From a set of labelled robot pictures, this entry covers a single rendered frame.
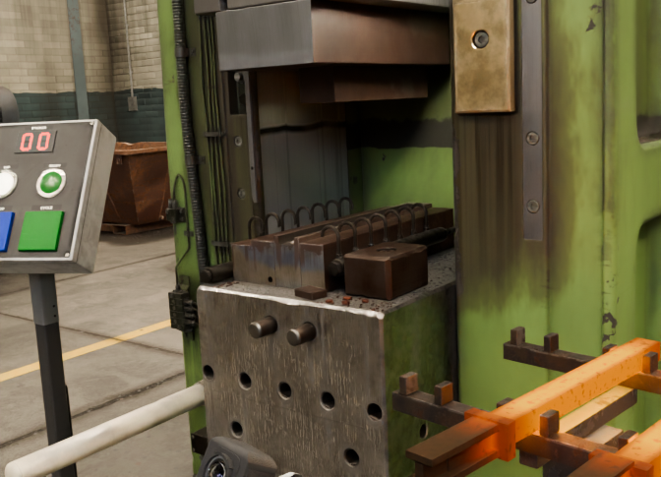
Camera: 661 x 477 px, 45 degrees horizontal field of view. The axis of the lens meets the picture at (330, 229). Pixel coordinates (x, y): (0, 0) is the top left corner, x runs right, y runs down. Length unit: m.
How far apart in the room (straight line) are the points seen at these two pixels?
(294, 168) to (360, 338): 0.53
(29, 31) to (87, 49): 0.84
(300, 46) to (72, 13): 9.84
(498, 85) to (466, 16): 0.11
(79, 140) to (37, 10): 9.22
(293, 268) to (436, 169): 0.49
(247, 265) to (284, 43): 0.37
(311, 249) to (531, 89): 0.41
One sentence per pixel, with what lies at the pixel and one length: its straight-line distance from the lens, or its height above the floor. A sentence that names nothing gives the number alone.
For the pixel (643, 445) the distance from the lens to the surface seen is 0.71.
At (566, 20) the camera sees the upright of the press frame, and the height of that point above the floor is 1.31.
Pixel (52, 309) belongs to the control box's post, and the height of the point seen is 0.83.
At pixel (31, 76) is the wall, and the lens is 10.60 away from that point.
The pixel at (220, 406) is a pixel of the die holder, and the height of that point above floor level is 0.71.
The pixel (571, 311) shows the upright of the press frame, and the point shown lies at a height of 0.89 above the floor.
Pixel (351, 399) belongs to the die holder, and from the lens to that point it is 1.20.
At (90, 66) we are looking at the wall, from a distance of 11.11.
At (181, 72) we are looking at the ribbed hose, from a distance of 1.60.
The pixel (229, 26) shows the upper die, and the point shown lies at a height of 1.34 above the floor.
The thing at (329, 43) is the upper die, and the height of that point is 1.30.
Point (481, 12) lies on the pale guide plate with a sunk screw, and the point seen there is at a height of 1.33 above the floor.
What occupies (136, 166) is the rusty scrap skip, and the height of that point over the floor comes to 0.69.
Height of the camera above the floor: 1.21
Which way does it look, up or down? 9 degrees down
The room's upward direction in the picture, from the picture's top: 3 degrees counter-clockwise
